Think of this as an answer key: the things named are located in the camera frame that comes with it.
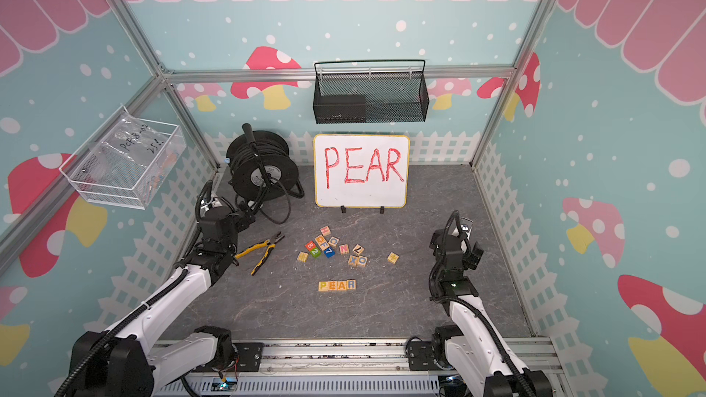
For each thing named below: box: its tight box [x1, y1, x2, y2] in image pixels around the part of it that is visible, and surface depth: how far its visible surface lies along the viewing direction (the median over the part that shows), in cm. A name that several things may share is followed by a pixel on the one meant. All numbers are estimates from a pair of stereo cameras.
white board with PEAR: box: [313, 134, 410, 214], surface depth 102 cm
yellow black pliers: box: [235, 231, 285, 276], surface depth 96 cm
